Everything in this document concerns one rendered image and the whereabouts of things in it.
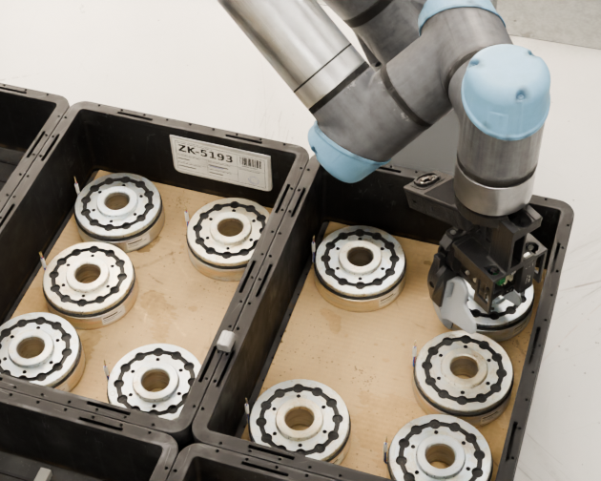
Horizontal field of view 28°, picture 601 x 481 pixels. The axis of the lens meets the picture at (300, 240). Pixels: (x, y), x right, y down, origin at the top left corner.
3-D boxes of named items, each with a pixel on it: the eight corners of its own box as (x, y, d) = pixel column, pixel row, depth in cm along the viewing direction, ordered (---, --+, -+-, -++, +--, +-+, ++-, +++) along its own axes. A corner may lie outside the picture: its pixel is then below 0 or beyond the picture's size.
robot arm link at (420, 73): (372, 37, 118) (401, 112, 111) (460, -37, 113) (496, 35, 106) (420, 74, 123) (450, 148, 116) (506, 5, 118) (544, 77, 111)
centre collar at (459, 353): (448, 345, 126) (449, 341, 126) (493, 359, 125) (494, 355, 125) (433, 381, 123) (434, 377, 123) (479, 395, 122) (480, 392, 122)
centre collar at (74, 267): (77, 255, 136) (76, 251, 135) (116, 264, 135) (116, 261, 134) (58, 287, 133) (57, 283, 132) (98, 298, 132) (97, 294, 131)
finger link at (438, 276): (428, 312, 125) (446, 252, 119) (420, 303, 126) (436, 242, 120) (463, 297, 127) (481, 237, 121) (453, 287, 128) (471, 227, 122)
